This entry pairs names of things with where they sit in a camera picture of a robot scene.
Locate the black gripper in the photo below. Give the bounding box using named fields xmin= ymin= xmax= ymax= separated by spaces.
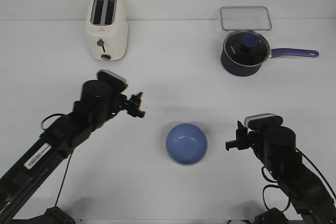
xmin=225 ymin=121 xmax=297 ymax=172
xmin=73 ymin=79 xmax=145 ymax=122

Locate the blue bowl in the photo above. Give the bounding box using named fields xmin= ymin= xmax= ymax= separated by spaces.
xmin=165 ymin=123 xmax=208 ymax=166

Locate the green bowl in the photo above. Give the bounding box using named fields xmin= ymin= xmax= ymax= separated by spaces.
xmin=166 ymin=139 xmax=207 ymax=165

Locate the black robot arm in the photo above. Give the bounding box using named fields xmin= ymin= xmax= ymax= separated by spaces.
xmin=1 ymin=80 xmax=145 ymax=223
xmin=225 ymin=118 xmax=335 ymax=223

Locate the dark blue saucepan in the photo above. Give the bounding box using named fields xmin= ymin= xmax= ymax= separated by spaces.
xmin=220 ymin=30 xmax=319 ymax=77

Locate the glass pot lid blue knob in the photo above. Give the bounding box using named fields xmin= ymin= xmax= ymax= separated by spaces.
xmin=223 ymin=30 xmax=271 ymax=67

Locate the white toaster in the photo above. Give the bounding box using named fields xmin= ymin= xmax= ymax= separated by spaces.
xmin=85 ymin=0 xmax=128 ymax=61

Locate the clear container blue-rimmed lid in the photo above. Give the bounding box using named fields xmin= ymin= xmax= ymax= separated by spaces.
xmin=220 ymin=6 xmax=272 ymax=31

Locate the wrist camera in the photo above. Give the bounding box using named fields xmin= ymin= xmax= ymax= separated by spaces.
xmin=97 ymin=69 xmax=128 ymax=92
xmin=244 ymin=113 xmax=283 ymax=130

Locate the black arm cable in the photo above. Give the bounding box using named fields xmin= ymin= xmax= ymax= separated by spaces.
xmin=41 ymin=113 xmax=73 ymax=209
xmin=261 ymin=147 xmax=336 ymax=211

